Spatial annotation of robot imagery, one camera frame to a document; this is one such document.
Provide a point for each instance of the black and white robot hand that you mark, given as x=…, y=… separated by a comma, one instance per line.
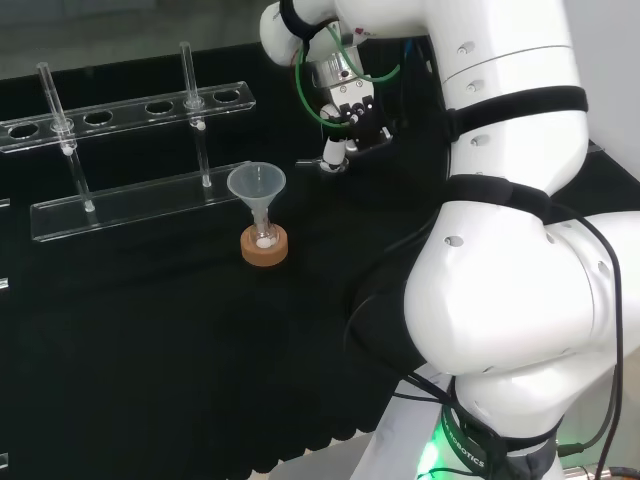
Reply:
x=362, y=122

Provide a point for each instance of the clear glass weighing funnel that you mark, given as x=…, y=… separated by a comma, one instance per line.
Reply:
x=307, y=162

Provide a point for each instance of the clear plastic funnel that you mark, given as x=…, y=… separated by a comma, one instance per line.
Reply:
x=256, y=182

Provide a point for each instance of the clear acrylic funnel stand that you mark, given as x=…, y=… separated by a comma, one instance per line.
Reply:
x=135, y=202

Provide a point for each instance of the small round-bottom glass flask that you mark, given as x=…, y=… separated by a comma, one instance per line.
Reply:
x=263, y=235

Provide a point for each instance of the black table cloth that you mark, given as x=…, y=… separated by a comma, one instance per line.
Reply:
x=165, y=340

